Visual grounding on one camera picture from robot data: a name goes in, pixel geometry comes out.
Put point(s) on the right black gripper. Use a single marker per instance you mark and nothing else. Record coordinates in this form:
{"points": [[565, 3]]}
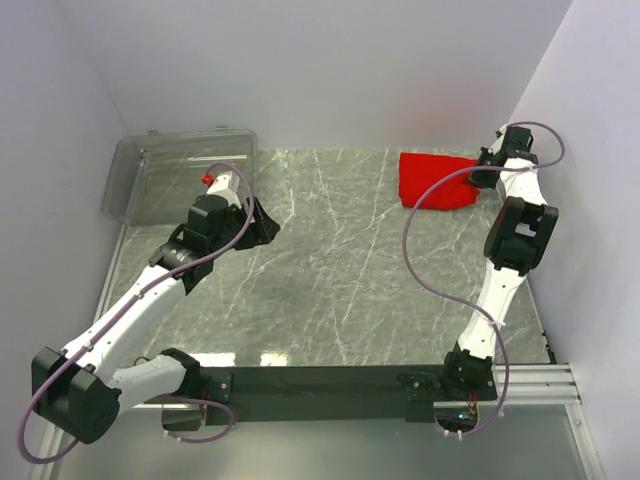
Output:
{"points": [[477, 179]]}

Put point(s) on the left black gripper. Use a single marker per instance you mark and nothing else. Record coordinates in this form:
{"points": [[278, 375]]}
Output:
{"points": [[263, 229]]}

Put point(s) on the red t shirt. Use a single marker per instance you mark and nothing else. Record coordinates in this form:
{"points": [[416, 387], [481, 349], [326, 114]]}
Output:
{"points": [[418, 172]]}

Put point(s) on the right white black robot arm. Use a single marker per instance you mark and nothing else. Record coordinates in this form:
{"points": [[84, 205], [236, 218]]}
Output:
{"points": [[514, 246]]}

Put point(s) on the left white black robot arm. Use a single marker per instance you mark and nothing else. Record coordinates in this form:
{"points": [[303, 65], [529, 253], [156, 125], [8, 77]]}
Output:
{"points": [[82, 388]]}

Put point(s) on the clear plastic storage bin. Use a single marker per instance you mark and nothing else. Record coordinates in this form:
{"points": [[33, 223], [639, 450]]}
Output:
{"points": [[154, 178]]}

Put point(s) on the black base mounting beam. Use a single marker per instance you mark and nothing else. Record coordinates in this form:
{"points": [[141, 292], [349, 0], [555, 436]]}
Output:
{"points": [[263, 394]]}

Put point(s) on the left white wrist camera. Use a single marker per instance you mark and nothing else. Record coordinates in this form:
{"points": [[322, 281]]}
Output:
{"points": [[224, 185]]}

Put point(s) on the aluminium extrusion frame rail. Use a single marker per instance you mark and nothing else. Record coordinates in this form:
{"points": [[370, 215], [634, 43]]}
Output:
{"points": [[519, 384]]}

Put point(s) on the right aluminium side rail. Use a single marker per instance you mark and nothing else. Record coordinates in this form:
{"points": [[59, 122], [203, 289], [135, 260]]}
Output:
{"points": [[562, 389]]}

